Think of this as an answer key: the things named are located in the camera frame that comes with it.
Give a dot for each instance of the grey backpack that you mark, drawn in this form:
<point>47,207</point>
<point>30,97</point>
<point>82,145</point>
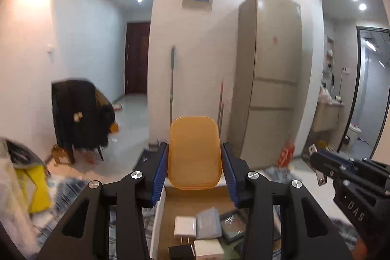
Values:
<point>26,152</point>

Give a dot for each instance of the red carton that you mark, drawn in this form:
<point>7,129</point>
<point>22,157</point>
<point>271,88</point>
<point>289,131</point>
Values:
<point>286,153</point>

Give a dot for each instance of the black framed glass door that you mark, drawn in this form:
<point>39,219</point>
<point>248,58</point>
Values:
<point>371,89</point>

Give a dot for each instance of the brown cardboard carton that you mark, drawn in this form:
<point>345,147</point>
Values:
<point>62,156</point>

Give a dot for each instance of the yellow bag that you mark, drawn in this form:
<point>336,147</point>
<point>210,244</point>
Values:
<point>35,190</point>

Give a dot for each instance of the dark brown door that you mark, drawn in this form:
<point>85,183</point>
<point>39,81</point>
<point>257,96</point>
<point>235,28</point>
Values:
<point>137,59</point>

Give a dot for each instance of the grey packet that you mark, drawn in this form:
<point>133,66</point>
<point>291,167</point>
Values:
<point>208,223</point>

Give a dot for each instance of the white bin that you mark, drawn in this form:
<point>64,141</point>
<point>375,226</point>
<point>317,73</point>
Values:
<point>354,138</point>

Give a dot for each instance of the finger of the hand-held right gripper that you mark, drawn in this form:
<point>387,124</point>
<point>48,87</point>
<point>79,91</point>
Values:
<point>350,177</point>
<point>350,164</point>

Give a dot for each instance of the black bin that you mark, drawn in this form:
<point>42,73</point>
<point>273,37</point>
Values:
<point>346,143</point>

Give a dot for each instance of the blue plaid cloth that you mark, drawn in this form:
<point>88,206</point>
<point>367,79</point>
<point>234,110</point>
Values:
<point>67,187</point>

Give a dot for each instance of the beige vanity cabinet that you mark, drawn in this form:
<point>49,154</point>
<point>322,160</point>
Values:
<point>327,116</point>

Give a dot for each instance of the white square phone charger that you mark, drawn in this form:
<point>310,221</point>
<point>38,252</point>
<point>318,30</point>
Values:
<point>184,228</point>

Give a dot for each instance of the black frame display case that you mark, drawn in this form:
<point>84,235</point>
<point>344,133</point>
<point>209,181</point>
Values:
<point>233,226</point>

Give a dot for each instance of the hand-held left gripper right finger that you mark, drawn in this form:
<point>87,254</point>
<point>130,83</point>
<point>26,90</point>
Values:
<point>231,174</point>

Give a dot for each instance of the small orange cardboard box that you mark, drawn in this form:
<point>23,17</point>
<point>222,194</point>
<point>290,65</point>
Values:
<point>114,128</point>

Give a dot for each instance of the pink plastic bag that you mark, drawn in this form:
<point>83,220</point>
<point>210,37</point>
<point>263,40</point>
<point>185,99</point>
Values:
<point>325,95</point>

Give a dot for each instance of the black phone charger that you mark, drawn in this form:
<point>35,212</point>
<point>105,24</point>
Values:
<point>181,252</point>

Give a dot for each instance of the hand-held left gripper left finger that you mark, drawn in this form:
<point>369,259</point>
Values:
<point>158,174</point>

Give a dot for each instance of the white plastic bag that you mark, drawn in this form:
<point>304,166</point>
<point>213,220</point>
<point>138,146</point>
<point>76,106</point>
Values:
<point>12,202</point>

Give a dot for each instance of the beige refrigerator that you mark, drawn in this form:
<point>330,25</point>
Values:
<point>268,80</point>

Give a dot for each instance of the black jacket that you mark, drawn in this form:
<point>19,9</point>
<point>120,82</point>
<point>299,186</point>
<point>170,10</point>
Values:
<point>79,113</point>

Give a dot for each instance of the white rounded plug adapter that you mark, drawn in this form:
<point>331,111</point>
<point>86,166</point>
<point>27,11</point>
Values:
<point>208,248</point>

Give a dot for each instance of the orange translucent plastic box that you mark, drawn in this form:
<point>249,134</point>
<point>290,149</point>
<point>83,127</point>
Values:
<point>195,153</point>

